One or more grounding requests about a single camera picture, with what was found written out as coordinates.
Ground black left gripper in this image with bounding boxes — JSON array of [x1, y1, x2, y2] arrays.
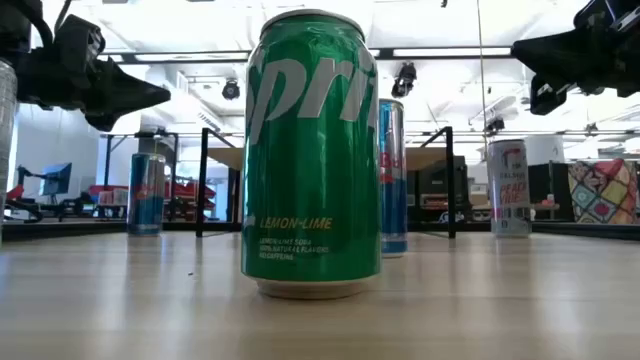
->
[[14, 13, 172, 133]]

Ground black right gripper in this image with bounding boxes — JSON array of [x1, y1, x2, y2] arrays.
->
[[510, 20, 640, 117]]

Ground white Celsius peach can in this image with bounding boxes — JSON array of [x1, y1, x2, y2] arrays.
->
[[486, 138, 533, 239]]

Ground tall blue silver Red Bull can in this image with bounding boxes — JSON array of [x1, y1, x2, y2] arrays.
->
[[377, 98, 409, 259]]

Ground wooden shelf with black legs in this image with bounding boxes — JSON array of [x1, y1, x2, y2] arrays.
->
[[194, 125, 458, 240]]

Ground red storage crate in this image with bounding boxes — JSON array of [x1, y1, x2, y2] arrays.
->
[[88, 183, 132, 206]]

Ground computer monitor on stand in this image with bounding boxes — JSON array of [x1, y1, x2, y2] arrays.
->
[[39, 162, 74, 197]]

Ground black cabinet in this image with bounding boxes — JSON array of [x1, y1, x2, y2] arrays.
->
[[527, 162, 575, 222]]

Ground red equipment pile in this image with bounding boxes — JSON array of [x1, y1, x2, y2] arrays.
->
[[164, 179, 217, 214]]

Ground colourful patchwork quilt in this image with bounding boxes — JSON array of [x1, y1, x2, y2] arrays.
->
[[567, 158, 640, 225]]

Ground black equipment box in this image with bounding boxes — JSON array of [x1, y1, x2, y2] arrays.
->
[[407, 155, 470, 224]]

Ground green Sprite soda can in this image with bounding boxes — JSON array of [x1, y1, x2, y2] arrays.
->
[[240, 8, 383, 300]]

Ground thin hanging cable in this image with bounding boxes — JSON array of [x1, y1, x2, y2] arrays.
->
[[474, 0, 490, 161]]

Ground black table border rail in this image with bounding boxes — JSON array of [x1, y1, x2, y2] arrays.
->
[[0, 218, 640, 242]]

